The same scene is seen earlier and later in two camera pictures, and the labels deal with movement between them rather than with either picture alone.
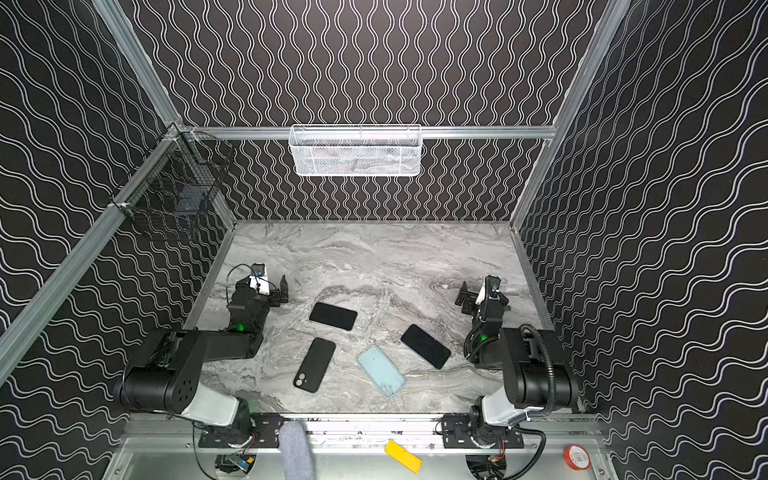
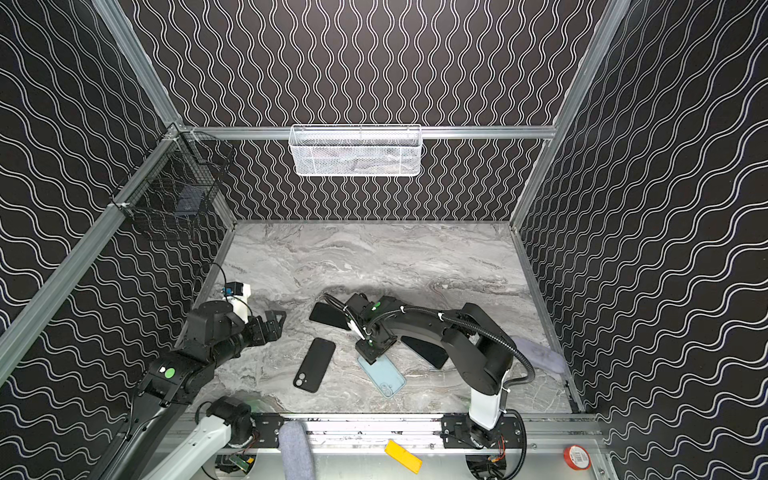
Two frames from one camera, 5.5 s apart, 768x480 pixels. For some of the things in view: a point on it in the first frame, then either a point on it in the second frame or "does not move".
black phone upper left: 333,315 does not move
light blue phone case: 381,370 does not move
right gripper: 472,300 -> 377,342
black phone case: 314,365 does not move
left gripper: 273,293 -> 259,329
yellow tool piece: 403,457 does not move
